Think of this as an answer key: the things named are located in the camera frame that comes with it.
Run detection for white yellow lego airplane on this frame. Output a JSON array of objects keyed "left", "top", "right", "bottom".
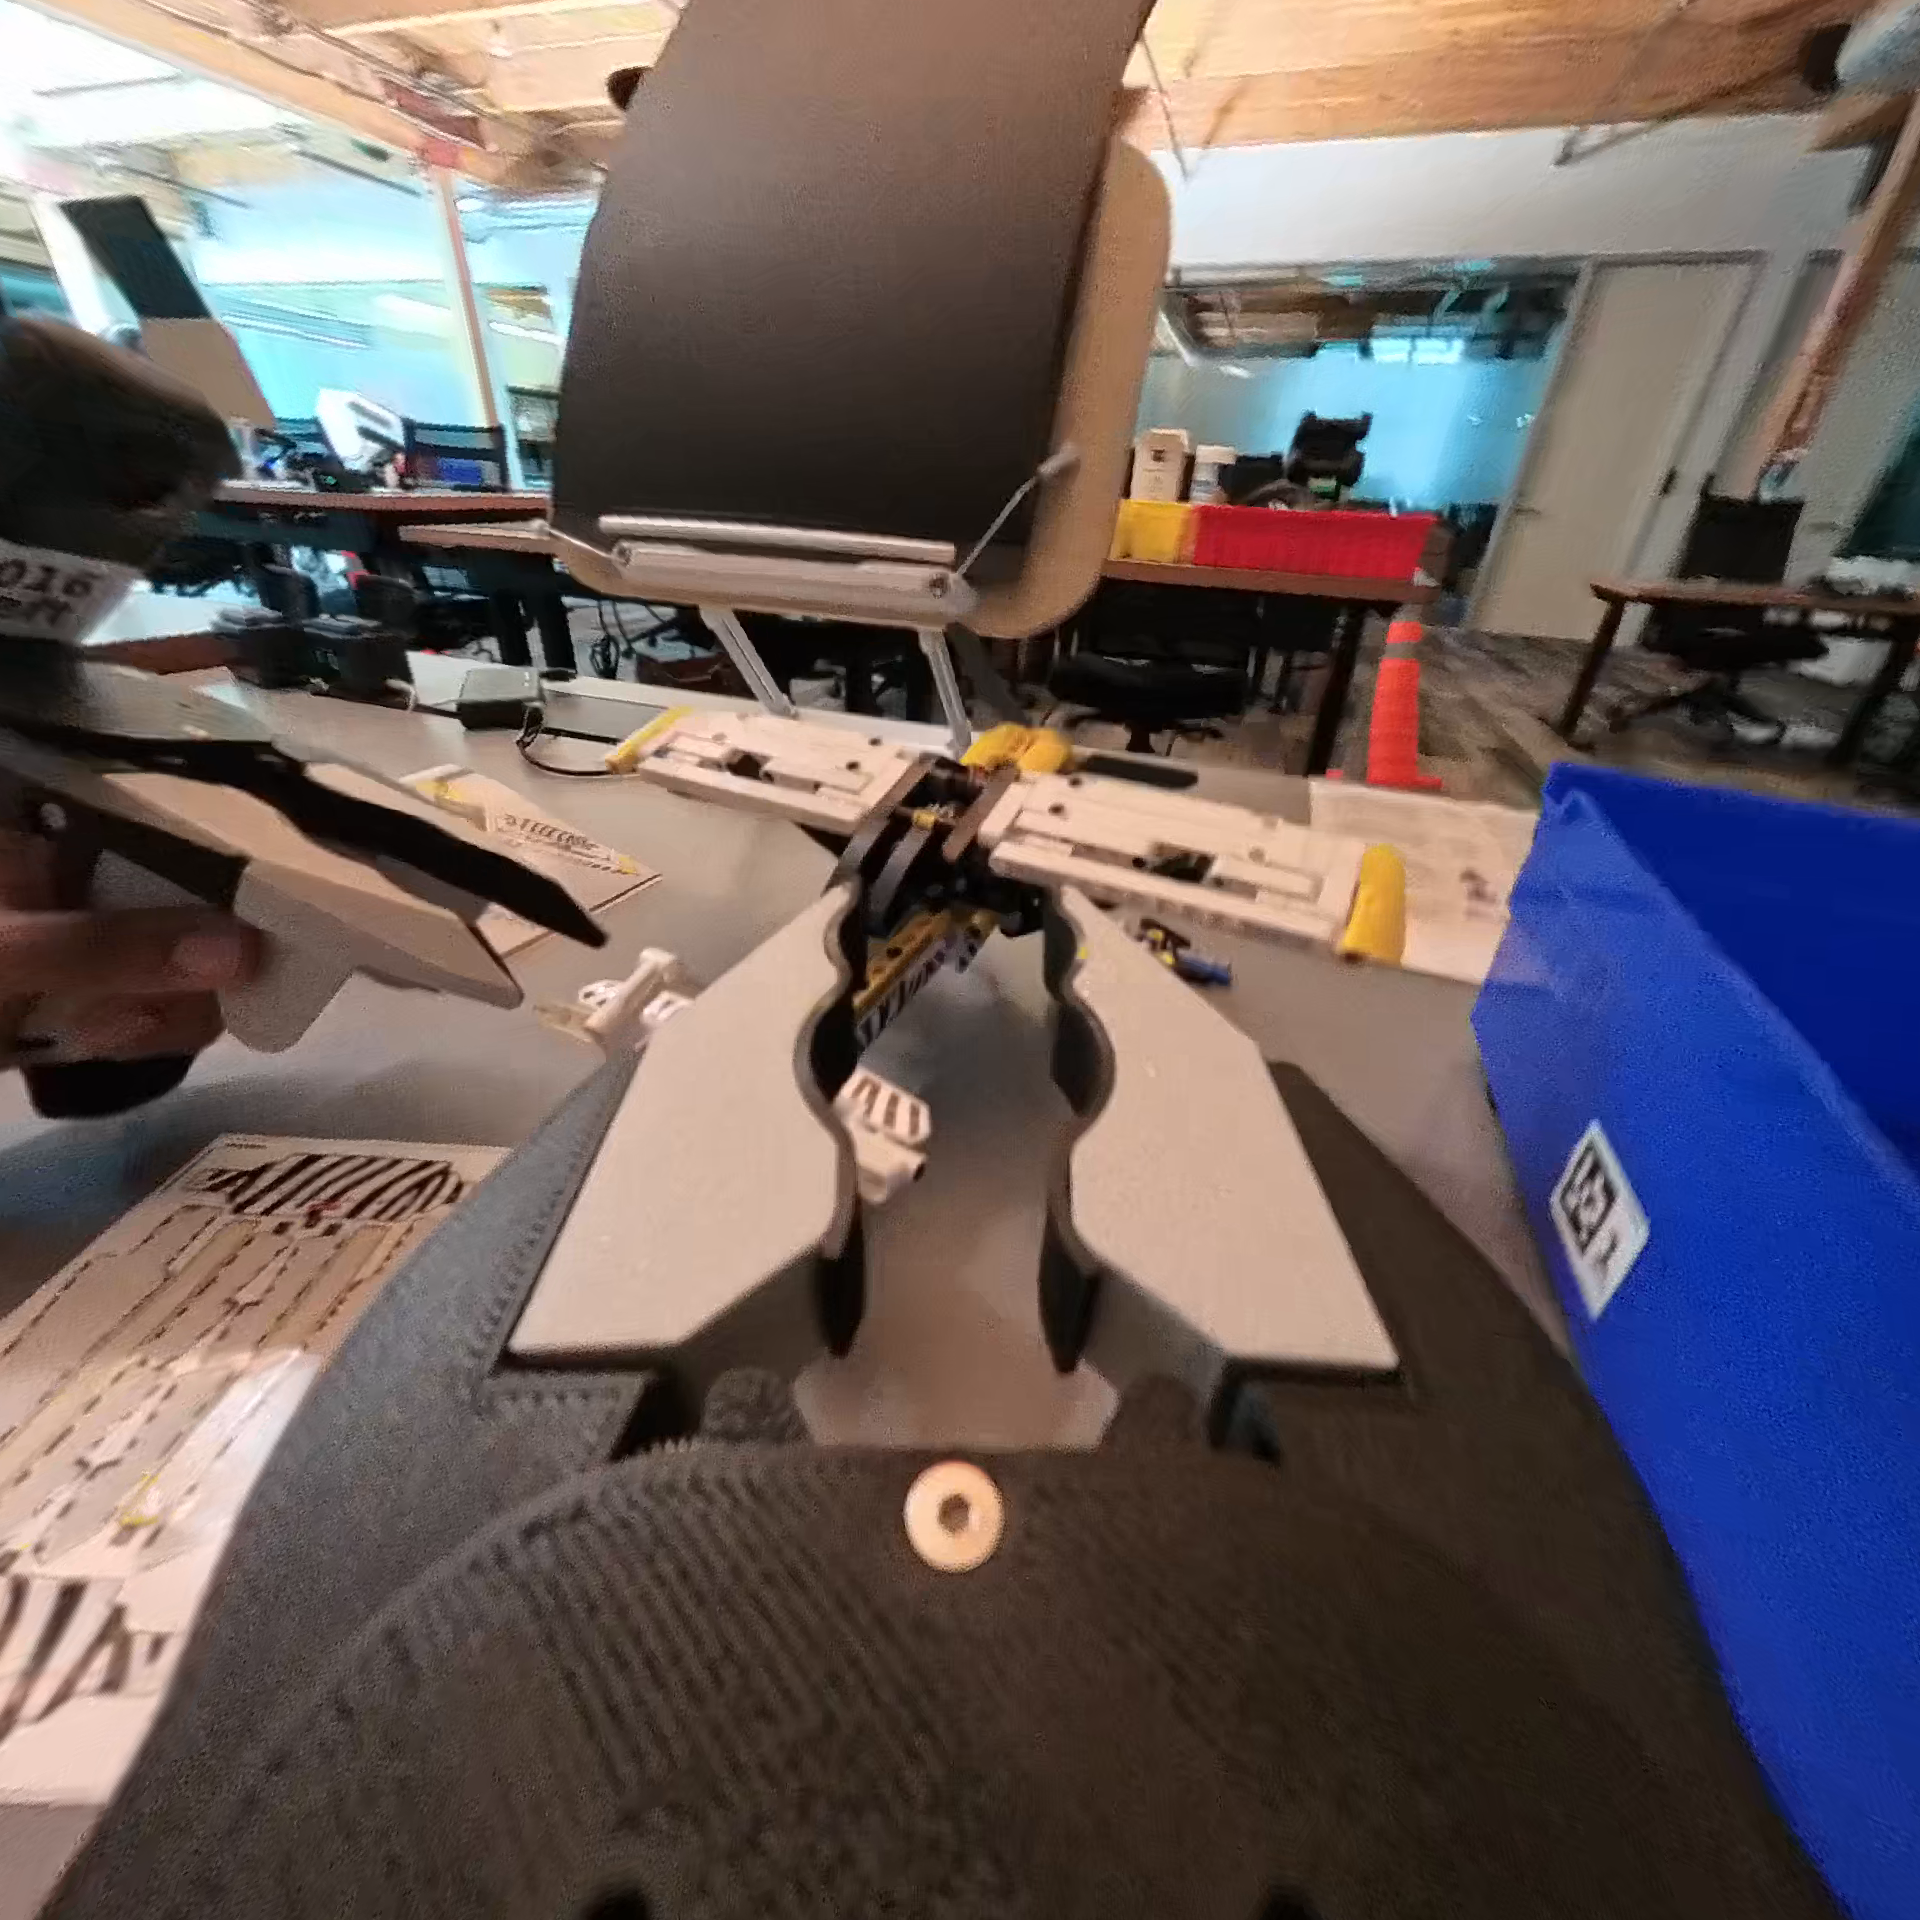
[{"left": 607, "top": 704, "right": 1412, "bottom": 1058}]

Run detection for black office chair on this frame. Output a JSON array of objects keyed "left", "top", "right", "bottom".
[
  {"left": 1644, "top": 492, "right": 1830, "bottom": 752},
  {"left": 1048, "top": 575, "right": 1264, "bottom": 756}
]

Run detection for black tablet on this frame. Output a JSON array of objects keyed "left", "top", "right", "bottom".
[{"left": 552, "top": 0, "right": 1162, "bottom": 546}]

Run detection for person's left hand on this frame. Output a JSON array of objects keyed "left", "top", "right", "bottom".
[{"left": 0, "top": 904, "right": 271, "bottom": 1073}]

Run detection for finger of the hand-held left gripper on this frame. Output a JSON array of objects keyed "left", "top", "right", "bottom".
[{"left": 61, "top": 736, "right": 611, "bottom": 1009}]

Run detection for white door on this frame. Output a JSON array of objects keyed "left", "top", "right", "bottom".
[{"left": 1476, "top": 259, "right": 1760, "bottom": 645}]

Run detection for long wooden table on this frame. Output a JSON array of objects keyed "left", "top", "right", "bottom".
[{"left": 1102, "top": 546, "right": 1449, "bottom": 781}]

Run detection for red plastic bin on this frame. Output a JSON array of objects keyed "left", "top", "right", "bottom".
[{"left": 1192, "top": 500, "right": 1441, "bottom": 581}]

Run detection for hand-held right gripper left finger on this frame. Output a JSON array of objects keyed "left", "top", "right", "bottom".
[{"left": 507, "top": 885, "right": 872, "bottom": 1368}]

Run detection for dark wooden desk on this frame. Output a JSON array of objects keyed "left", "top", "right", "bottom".
[{"left": 1561, "top": 575, "right": 1920, "bottom": 771}]

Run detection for orange traffic cone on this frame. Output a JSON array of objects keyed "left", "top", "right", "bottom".
[{"left": 1364, "top": 614, "right": 1446, "bottom": 792}]

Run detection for large zebra sticker sheet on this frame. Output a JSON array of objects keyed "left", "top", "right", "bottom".
[{"left": 0, "top": 1136, "right": 514, "bottom": 1810}]

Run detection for blue plastic bin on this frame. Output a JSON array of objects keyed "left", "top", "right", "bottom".
[{"left": 1469, "top": 760, "right": 1920, "bottom": 1920}]

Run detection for printed paper sheet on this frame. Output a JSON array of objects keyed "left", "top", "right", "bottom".
[{"left": 1306, "top": 776, "right": 1538, "bottom": 985}]

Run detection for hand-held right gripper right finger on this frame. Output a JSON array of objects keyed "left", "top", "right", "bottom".
[{"left": 1040, "top": 885, "right": 1405, "bottom": 1375}]

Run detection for black charger case green display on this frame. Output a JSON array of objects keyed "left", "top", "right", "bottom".
[{"left": 310, "top": 575, "right": 415, "bottom": 697}]

